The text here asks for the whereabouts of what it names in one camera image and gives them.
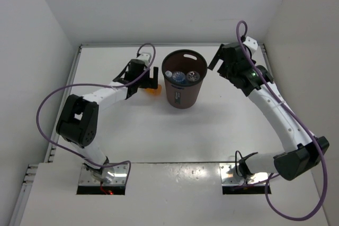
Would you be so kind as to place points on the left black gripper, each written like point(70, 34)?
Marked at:
point(150, 82)

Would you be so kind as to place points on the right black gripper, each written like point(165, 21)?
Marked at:
point(218, 56)

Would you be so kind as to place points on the orange juice plastic bottle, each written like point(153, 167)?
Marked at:
point(154, 91)

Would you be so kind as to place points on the clear plastic bottle white cap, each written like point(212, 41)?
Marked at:
point(192, 76)

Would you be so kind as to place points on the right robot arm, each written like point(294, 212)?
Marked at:
point(149, 129)

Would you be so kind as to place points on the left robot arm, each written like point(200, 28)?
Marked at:
point(78, 121)

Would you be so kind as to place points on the white cap bottle in bin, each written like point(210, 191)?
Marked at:
point(168, 74)

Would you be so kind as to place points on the brown plastic bin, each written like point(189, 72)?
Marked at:
point(183, 71)

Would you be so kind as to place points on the blue label bottle in bin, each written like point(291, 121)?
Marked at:
point(179, 77)

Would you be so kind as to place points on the white front cover board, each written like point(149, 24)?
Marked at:
point(156, 194)

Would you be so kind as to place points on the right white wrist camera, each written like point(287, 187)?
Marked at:
point(251, 44)

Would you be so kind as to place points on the aluminium table edge rail right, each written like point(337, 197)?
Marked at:
point(266, 57)

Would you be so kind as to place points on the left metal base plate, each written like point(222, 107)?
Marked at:
point(115, 176)

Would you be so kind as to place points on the metal base plate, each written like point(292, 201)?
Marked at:
point(115, 176)
point(230, 178)

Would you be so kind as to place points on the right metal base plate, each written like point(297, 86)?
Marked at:
point(230, 178)

